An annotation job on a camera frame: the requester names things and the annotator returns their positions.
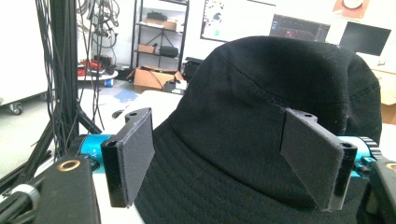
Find black crate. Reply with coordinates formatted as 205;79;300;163
182;56;205;83

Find large cardboard box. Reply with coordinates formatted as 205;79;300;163
371;69;396;126

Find black metal shelf rack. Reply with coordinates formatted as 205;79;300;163
130;0;191;73

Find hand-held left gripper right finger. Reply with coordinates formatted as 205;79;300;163
279;107;359;212

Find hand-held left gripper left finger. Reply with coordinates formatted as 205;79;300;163
101;107;156;209

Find black bucket hat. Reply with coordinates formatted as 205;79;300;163
134;35;384;224

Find white wall board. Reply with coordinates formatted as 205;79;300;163
200;0;277;43

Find bundle of black cables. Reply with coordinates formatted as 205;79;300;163
34;0;106;162

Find white cabinet on casters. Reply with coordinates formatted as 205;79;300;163
0;0;50;116

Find black blank monitor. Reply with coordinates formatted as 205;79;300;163
338;21;392;57

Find black metal stand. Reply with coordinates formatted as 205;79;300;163
0;0;104;192

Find flat cardboard box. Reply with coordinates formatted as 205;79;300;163
145;18;179;32

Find small cardboard box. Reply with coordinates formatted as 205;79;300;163
137;43;156;55

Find red cables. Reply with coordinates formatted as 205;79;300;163
77;58;106;77

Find open cardboard box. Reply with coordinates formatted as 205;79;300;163
126;64;185;93

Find orange wall poster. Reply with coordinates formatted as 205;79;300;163
332;0;372;21

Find black bag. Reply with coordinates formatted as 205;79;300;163
158;45;179;59

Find round white table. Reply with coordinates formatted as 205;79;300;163
77;69;120;83

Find dark lit monitor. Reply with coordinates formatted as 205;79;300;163
269;13;332;43

